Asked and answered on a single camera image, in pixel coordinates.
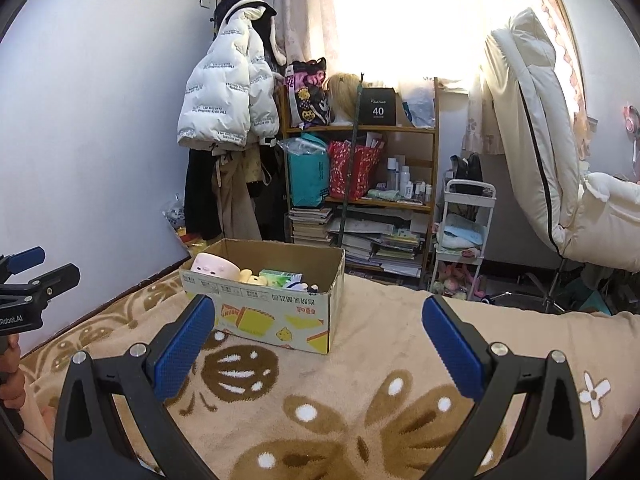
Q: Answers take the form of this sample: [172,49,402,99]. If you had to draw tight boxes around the wooden shelf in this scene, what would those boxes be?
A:
[277,76,440,281]

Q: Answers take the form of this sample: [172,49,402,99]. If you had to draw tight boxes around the clear plastic packet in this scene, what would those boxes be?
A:
[276,136,328,157]

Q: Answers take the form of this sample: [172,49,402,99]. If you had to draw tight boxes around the pile of books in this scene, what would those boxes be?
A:
[287,205,431,278]

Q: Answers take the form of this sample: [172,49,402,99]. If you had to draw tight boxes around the pink desk fan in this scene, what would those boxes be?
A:
[621,105,640,171]

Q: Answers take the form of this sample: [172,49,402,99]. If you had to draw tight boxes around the green pole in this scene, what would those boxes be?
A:
[337,72,365,247]

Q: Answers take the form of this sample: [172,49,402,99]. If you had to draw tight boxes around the red gift bag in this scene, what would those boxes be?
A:
[327,140,386,201]

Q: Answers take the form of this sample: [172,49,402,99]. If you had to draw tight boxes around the yellow red packet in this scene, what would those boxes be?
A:
[175,230,211,256]

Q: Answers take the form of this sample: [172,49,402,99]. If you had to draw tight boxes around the teal cloth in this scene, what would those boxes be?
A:
[575,280,611,316]

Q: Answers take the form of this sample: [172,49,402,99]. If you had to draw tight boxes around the person's left hand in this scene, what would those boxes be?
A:
[0,337,26,411]

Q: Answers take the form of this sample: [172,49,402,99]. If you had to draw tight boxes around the white puffer jacket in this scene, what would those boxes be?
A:
[176,0,281,150]

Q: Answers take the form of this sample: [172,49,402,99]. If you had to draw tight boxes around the beige hanging trousers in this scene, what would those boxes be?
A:
[210,152,263,241]

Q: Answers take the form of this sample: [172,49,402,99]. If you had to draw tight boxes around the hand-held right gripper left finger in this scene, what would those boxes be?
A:
[52,294,217,480]

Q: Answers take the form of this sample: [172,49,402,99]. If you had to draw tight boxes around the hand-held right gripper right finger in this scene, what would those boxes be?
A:
[421,294,587,480]

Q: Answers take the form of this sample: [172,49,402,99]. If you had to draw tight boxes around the dark hat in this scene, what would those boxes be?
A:
[214,0,277,26]

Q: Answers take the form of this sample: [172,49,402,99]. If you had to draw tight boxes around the cardboard box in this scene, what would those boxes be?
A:
[180,238,347,356]

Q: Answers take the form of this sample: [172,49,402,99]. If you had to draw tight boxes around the cartoon printed tote bag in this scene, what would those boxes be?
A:
[285,57,333,128]

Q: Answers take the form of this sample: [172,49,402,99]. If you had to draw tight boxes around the black hanging garment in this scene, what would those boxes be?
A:
[184,147,223,241]
[247,145,288,242]

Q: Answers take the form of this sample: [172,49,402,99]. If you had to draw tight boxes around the group of cosmetic bottles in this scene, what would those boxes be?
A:
[386,156,433,200]

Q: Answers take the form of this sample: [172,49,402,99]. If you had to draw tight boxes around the pink plush pillow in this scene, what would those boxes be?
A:
[190,252,240,281]

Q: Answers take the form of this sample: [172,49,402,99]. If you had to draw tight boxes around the white plastic bag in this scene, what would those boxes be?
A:
[400,82,436,128]

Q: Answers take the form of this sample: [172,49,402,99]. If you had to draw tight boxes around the green tissue packet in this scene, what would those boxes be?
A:
[259,269,304,291]

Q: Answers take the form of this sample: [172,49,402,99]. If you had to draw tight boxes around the black bag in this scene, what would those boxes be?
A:
[450,154,483,196]

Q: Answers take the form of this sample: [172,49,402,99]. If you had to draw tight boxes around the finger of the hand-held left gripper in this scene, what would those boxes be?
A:
[0,246,47,286]
[0,263,81,307]

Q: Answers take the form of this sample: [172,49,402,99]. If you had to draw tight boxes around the pile of small plush toys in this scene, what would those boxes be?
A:
[432,262,483,296]

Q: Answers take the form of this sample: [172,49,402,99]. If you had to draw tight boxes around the blonde wig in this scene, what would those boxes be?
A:
[324,72,362,126]

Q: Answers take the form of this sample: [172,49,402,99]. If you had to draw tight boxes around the beige floral blanket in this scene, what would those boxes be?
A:
[20,247,640,480]

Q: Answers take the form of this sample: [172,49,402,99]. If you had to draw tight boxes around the black box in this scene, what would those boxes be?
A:
[361,87,398,127]

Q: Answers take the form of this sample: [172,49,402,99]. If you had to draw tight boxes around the blue white patterned bag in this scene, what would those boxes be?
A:
[162,195,187,233]

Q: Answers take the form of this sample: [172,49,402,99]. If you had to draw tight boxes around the white office chair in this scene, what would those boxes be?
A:
[484,7,640,316]

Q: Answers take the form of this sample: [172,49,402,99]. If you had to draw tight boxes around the teal shopping bag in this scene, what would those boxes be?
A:
[286,134,331,208]

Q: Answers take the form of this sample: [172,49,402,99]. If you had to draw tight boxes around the white rolling cart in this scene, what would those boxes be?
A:
[430,179,497,301]

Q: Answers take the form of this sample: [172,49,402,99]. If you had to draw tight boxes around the light blue folded cloth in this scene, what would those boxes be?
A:
[437,212,485,251]

